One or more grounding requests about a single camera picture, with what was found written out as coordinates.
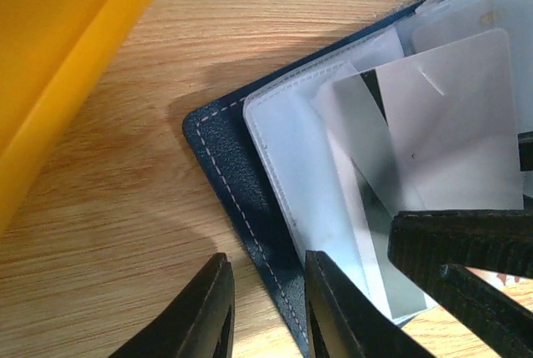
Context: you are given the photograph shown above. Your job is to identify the blue leather card holder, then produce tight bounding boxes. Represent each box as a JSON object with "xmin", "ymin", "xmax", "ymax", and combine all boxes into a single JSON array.
[{"xmin": 182, "ymin": 0, "xmax": 532, "ymax": 356}]

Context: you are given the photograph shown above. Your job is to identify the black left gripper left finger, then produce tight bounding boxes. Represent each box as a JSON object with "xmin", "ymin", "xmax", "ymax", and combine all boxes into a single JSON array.
[{"xmin": 111, "ymin": 253, "xmax": 235, "ymax": 357}]

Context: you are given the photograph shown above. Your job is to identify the yellow plastic bin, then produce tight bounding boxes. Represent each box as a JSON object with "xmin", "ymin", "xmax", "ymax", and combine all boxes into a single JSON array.
[{"xmin": 1, "ymin": 0, "xmax": 151, "ymax": 226}]

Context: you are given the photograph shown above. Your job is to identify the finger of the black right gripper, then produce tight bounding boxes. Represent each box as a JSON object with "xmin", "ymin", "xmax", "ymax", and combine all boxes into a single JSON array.
[
  {"xmin": 518, "ymin": 131, "xmax": 533, "ymax": 172},
  {"xmin": 388, "ymin": 210, "xmax": 532, "ymax": 357}
]

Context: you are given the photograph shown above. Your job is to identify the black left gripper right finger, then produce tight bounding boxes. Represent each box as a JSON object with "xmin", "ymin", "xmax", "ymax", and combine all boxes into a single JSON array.
[{"xmin": 305, "ymin": 251, "xmax": 429, "ymax": 358}]

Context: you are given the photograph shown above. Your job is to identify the white magnetic stripe card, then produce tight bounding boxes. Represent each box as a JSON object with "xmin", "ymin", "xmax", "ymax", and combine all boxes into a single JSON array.
[{"xmin": 314, "ymin": 28, "xmax": 523, "ymax": 321}]

